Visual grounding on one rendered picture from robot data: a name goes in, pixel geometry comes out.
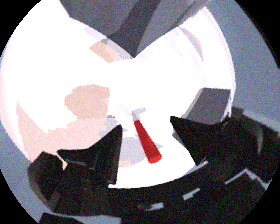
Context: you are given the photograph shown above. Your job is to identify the red peg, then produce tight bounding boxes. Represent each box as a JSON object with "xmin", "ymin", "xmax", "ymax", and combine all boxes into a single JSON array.
[{"xmin": 133, "ymin": 120, "xmax": 163, "ymax": 164}]

